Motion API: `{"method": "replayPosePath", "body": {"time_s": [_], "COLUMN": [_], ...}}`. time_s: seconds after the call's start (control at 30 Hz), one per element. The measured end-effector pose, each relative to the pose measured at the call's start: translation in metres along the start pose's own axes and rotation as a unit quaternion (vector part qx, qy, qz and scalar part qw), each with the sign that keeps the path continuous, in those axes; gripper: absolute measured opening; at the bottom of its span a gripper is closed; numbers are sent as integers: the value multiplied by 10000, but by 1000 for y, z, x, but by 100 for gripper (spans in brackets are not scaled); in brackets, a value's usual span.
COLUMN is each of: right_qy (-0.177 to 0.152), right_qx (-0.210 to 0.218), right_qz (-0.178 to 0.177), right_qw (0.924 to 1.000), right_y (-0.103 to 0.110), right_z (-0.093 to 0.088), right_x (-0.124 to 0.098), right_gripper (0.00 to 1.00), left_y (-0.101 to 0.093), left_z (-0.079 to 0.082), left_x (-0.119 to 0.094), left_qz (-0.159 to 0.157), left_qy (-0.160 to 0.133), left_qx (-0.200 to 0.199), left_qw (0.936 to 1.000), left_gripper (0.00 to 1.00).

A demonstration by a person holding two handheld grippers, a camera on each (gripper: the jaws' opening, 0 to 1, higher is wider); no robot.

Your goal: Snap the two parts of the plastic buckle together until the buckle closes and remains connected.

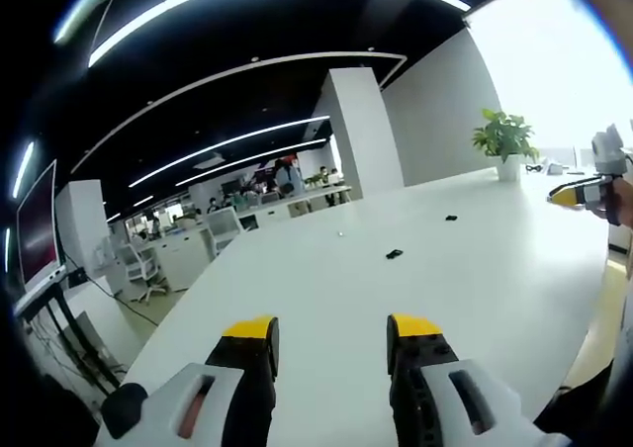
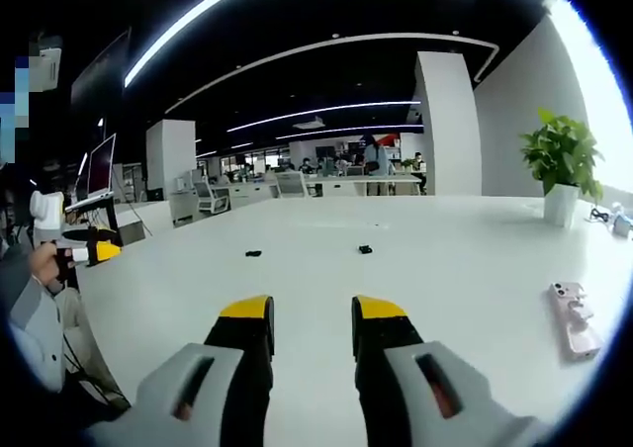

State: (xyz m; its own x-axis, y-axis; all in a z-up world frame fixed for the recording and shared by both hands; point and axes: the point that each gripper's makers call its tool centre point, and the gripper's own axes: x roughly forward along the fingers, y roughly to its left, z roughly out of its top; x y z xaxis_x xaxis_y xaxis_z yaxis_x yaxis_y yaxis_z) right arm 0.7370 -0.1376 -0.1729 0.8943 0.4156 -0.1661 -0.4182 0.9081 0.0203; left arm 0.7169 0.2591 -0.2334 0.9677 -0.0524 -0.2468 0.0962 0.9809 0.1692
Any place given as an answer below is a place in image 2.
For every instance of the small white blue device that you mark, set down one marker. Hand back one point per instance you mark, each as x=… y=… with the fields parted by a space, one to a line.
x=620 y=222

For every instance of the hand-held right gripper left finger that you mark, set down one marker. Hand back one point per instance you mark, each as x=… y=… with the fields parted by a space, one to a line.
x=198 y=383

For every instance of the black plastic buckle part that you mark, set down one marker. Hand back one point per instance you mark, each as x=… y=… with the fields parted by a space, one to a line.
x=365 y=248
x=253 y=254

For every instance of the white office chair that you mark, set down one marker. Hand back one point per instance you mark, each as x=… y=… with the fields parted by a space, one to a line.
x=212 y=195
x=292 y=184

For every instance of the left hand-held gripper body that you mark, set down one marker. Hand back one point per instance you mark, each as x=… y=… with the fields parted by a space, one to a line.
x=47 y=214

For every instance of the pink smartphone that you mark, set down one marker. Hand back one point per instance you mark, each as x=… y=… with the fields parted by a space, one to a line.
x=573 y=321

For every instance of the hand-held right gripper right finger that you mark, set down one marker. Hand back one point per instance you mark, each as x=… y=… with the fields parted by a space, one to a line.
x=430 y=378

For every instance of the person's left hand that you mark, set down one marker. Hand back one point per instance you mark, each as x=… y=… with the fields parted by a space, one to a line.
x=45 y=266

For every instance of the green potted plant white pot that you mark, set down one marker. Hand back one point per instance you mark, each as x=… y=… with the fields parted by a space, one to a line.
x=561 y=170

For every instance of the open laptop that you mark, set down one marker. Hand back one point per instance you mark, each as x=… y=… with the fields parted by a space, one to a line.
x=99 y=170

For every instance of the long white office desk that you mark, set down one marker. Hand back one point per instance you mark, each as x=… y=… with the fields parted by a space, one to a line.
x=346 y=184

